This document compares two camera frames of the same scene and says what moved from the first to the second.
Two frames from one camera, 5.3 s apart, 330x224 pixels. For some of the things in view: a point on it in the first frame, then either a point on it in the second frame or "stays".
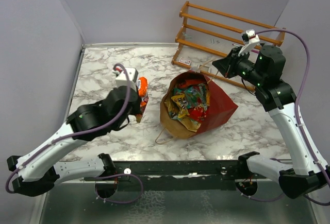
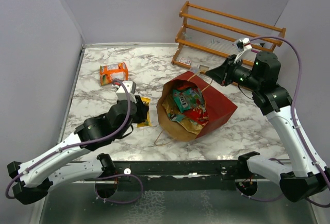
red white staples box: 185,61 stays
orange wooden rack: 204,34 stays
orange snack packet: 143,85 to 108,73
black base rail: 173,175 stays
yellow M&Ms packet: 180,101 to 147,123
